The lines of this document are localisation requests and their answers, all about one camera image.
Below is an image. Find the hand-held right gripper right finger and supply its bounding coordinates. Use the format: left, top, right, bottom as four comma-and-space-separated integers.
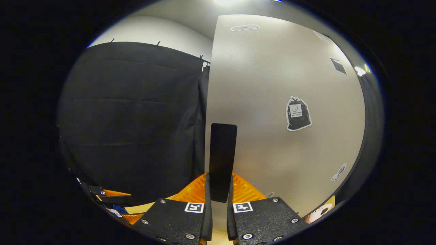
227, 173, 310, 245

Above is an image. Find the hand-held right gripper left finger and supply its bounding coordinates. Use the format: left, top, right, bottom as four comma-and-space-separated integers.
131, 173, 214, 245

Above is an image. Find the black door handle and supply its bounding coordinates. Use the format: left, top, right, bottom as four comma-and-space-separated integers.
209, 123, 238, 203

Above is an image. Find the grey cabinet door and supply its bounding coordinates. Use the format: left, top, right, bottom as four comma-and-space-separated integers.
204, 14, 367, 232

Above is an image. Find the black backdrop cloth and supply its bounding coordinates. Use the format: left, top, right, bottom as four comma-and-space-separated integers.
58, 42, 210, 205

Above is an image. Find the white plush ring toy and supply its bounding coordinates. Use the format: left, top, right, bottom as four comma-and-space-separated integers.
303, 203, 335, 224

